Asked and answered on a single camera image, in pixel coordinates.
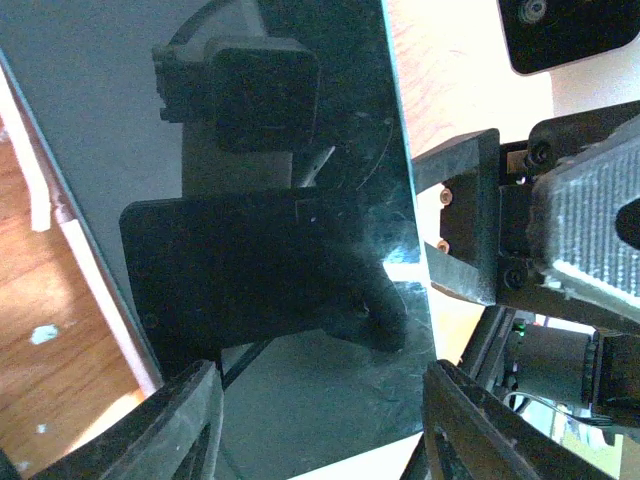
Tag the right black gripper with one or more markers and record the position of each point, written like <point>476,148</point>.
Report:
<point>549,225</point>

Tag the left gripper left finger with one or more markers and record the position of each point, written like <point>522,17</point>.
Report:
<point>173,434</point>

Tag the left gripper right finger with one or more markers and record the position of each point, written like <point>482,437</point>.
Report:
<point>469,434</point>

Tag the black phone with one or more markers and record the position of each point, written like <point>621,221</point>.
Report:
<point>241,169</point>

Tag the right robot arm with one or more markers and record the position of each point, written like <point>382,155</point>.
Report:
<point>523,357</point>

